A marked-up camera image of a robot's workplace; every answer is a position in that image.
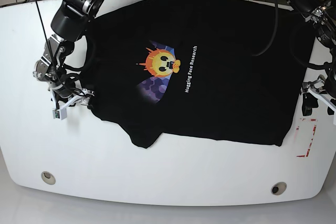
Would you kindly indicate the right table cable grommet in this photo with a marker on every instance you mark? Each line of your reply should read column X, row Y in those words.
column 279, row 188

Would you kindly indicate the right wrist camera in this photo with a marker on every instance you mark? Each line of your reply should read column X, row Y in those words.
column 60, row 113

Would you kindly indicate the black graphic t-shirt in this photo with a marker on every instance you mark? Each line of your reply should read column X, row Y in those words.
column 217, row 69

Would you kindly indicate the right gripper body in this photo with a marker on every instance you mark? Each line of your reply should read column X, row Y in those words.
column 81, row 97

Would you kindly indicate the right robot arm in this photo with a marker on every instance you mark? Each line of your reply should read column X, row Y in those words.
column 68, row 24

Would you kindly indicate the left table cable grommet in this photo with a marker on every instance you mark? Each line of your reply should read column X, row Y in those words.
column 48, row 178

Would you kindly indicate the table cable grommet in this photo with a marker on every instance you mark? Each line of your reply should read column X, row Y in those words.
column 48, row 178
column 279, row 188

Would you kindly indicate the red tape corner marking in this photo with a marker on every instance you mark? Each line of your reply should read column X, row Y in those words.
column 304, row 136

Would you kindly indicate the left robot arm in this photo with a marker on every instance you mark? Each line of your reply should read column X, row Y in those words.
column 321, row 15

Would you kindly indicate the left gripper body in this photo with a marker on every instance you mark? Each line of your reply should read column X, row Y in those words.
column 316, row 88

